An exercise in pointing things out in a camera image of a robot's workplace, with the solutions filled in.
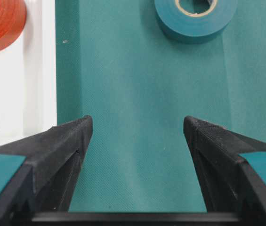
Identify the white plastic case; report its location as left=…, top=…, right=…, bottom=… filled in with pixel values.
left=0, top=0, right=57, bottom=145

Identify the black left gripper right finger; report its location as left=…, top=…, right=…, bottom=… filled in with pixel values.
left=183, top=116, right=266, bottom=226

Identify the green tape roll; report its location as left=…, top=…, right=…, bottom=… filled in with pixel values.
left=154, top=0, right=238, bottom=44

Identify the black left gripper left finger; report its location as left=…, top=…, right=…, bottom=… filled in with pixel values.
left=0, top=115, right=93, bottom=226

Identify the red tape roll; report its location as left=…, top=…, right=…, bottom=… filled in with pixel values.
left=0, top=0, right=27, bottom=51

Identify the green table cloth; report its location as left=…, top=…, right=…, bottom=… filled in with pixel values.
left=56, top=0, right=266, bottom=212

